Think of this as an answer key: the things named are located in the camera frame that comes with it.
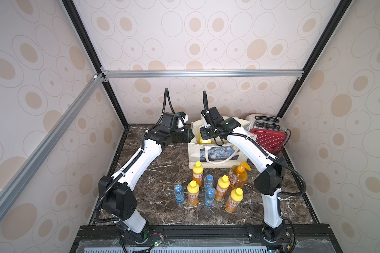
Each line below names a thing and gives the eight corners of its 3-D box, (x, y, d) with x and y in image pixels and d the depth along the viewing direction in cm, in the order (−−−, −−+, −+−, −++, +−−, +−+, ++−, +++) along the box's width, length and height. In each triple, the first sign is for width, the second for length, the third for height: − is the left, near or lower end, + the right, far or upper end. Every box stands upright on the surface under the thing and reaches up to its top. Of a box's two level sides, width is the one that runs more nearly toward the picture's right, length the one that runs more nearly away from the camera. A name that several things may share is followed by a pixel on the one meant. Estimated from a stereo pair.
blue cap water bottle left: (177, 203, 85) (174, 192, 72) (177, 196, 87) (174, 184, 75) (184, 203, 85) (183, 192, 72) (184, 196, 88) (183, 184, 75)
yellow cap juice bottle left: (187, 203, 85) (186, 185, 67) (192, 197, 87) (192, 178, 69) (193, 208, 83) (193, 191, 65) (198, 202, 85) (200, 185, 67)
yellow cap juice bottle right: (225, 214, 82) (234, 198, 64) (224, 205, 85) (232, 187, 67) (234, 214, 82) (245, 198, 64) (232, 205, 85) (243, 187, 67)
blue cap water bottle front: (204, 207, 84) (206, 196, 71) (203, 199, 87) (205, 187, 74) (212, 207, 84) (216, 196, 71) (211, 199, 87) (215, 187, 74)
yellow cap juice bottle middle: (214, 202, 85) (220, 185, 67) (213, 193, 88) (219, 174, 71) (223, 202, 85) (231, 185, 68) (222, 193, 88) (229, 174, 71)
